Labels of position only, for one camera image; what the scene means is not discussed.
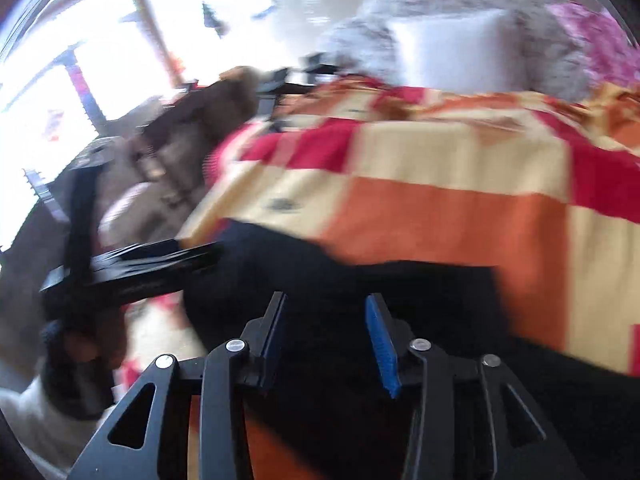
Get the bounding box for red orange checkered bed sheet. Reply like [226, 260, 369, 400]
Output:
[97, 72, 640, 480]

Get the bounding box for pink floral cloth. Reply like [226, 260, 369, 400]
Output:
[546, 1, 640, 92]

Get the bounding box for black metal stand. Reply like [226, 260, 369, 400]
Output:
[254, 51, 346, 133]

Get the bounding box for black pants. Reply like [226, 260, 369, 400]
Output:
[181, 219, 640, 480]

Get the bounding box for person's left hand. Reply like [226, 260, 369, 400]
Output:
[64, 307, 128, 367]

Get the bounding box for grey speckled blanket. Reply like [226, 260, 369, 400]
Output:
[319, 0, 598, 105]

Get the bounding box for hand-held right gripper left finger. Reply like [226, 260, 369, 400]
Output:
[67, 290, 289, 480]

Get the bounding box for bright window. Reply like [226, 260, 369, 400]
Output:
[0, 0, 178, 216]

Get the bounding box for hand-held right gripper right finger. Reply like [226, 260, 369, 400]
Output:
[364, 292, 587, 480]

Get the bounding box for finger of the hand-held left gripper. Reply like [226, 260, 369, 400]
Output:
[95, 242, 226, 307]
[92, 240, 182, 267]

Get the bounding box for white pillow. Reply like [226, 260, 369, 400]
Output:
[391, 8, 527, 95]

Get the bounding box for brown upholstered chair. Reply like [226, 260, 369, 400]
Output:
[122, 66, 268, 211]

